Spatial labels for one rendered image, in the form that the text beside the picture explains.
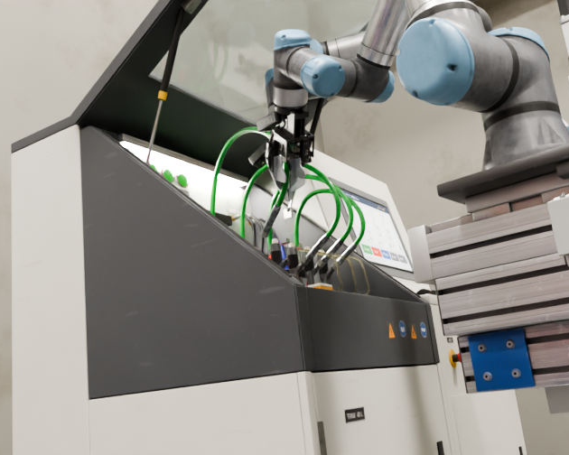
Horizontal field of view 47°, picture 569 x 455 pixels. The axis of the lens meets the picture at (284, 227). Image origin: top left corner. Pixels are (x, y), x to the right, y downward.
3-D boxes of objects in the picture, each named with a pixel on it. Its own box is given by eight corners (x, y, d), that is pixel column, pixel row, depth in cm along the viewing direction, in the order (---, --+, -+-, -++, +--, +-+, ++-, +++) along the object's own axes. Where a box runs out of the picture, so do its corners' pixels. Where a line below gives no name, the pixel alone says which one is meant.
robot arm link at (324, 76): (366, 67, 127) (336, 52, 136) (319, 56, 121) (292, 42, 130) (353, 106, 130) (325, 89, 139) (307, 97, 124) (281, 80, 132)
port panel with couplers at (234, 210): (242, 295, 193) (233, 196, 201) (233, 297, 195) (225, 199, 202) (267, 298, 204) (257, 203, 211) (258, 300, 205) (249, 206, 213)
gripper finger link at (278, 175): (279, 199, 148) (283, 162, 144) (267, 189, 152) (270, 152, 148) (291, 198, 149) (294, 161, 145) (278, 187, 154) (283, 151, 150)
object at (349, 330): (315, 370, 121) (305, 285, 125) (295, 373, 123) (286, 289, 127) (434, 363, 172) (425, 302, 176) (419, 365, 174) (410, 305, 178)
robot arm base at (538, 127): (598, 171, 102) (583, 113, 105) (567, 151, 91) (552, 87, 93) (506, 197, 111) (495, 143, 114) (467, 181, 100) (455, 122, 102)
